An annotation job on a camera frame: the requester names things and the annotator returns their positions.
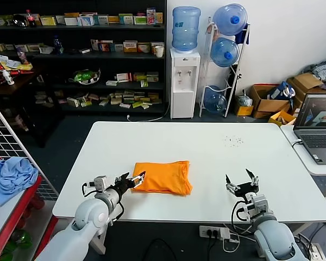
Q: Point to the black folded tripod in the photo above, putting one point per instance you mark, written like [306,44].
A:
[233,87]

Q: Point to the black shelf unit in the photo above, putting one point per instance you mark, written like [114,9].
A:
[108,62]

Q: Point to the white metal jug rack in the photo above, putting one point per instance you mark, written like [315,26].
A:
[208,54]

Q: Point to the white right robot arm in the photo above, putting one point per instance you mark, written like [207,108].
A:
[271,236]

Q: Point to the white power strip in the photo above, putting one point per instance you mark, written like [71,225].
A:
[209,231]

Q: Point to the large white table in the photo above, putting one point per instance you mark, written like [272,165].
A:
[179,141]

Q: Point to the blue drink bottle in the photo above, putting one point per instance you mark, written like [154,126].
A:
[57,44]

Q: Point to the small yellow box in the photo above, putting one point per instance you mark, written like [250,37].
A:
[279,119]

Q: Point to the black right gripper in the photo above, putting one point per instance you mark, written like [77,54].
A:
[245,189]

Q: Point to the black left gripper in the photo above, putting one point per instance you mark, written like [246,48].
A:
[123,186]

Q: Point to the grey open laptop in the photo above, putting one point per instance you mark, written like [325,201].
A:
[318,141]

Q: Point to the red white flat carton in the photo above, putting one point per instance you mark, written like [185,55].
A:
[123,77]

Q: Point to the red metal cart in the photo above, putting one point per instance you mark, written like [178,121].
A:
[21,206]

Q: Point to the pink white tall carton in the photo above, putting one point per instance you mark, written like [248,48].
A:
[150,16]

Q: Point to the light blue crumpled cloth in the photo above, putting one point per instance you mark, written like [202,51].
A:
[11,176]

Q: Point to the orange t-shirt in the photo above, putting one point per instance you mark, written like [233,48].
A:
[163,178]

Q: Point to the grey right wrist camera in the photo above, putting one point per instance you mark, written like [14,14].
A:
[259,205]

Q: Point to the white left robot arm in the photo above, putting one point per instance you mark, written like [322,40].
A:
[89,214]

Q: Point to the tilted blue water jug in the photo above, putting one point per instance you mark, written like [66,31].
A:
[228,20]
[223,53]
[214,100]

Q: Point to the white paper cup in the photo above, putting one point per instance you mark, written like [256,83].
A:
[159,51]

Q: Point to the white water dispenser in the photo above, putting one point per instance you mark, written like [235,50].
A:
[182,92]

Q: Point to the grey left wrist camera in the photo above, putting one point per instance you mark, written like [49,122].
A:
[100,183]

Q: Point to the yellow bin with plastic bag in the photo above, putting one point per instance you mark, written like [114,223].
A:
[244,110]

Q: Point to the shiny black helmet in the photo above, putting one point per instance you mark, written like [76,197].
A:
[19,21]

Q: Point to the orange white medicine box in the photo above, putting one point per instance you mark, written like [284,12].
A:
[130,46]

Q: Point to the grey blue clothes pile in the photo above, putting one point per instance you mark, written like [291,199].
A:
[323,70]

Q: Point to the open brown cardboard box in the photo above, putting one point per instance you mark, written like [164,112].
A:
[274,107]

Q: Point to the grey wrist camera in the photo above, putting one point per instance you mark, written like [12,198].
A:
[100,183]
[259,205]

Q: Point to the dark blue hanging cloth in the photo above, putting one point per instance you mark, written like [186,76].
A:
[241,35]

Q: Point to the upright blue water jug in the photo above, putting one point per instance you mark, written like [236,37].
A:
[185,30]

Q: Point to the bowl with green packet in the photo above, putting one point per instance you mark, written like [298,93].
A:
[84,77]

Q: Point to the purple drink bottle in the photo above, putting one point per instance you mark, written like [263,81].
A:
[21,55]

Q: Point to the small white side table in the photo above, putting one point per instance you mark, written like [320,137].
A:
[315,168]

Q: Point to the small white plastic bottle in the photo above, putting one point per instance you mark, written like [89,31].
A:
[8,78]

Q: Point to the large brown cardboard box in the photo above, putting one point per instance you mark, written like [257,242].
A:
[305,81]

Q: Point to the cola bottle red cap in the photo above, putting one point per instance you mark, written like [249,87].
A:
[30,19]

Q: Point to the grey floor power strip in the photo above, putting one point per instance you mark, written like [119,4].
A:
[316,251]

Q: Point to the dark wooden table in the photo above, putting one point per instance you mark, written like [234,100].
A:
[30,108]

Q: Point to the blue bag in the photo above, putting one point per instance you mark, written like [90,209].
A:
[281,91]

